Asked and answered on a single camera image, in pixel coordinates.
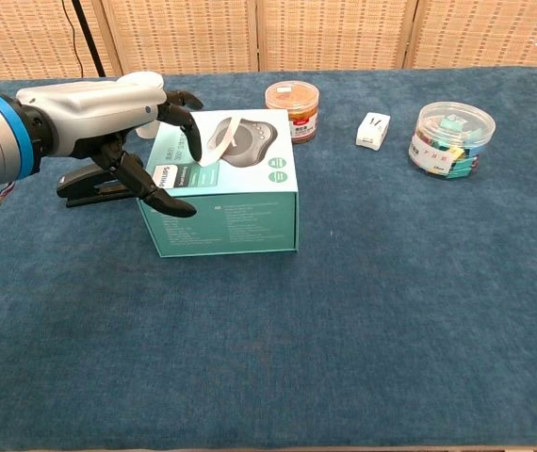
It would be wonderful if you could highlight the small curved strip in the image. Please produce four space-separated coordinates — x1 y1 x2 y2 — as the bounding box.
198 116 241 167

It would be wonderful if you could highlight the clear tub of binder clips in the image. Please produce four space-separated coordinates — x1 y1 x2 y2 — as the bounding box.
408 102 496 180

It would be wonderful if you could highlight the thin black hanging cable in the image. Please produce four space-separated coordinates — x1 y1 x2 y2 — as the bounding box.
60 0 85 79

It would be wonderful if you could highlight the bamboo folding screen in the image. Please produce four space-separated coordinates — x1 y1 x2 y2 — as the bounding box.
0 0 537 81

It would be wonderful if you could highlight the black tripod stand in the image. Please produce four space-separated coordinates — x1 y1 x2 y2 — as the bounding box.
71 0 107 78

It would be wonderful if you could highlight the blue table mat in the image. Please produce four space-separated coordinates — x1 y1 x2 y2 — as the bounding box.
0 65 537 451

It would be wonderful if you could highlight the teal speakerphone product box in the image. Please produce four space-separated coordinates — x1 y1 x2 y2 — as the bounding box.
136 108 301 259

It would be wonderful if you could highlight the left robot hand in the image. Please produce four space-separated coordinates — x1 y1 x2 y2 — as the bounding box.
16 73 204 218

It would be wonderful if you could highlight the black stapler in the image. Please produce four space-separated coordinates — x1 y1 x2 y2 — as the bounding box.
56 159 145 209

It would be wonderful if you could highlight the round tub of rubber bands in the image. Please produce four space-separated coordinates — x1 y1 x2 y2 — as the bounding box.
264 80 320 145

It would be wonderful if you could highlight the small white staple box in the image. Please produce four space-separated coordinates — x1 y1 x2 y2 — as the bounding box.
355 112 392 152

